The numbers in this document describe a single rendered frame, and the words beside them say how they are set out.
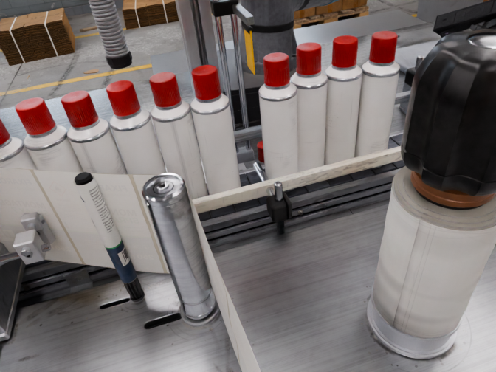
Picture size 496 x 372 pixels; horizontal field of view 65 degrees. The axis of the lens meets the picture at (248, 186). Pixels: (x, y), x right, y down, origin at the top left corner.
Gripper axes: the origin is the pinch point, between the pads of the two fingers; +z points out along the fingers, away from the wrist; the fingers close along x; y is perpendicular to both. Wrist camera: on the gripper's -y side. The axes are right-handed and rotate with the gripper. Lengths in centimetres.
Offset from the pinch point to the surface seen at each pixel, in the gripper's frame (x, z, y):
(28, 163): -55, 22, 1
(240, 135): -28.1, 13.2, -3.0
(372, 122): -12.2, 3.4, 2.9
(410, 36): 37, -9, -57
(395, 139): -0.2, 6.4, -2.9
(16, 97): -89, 159, -293
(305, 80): -24.8, 1.3, 1.1
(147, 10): 10, 83, -429
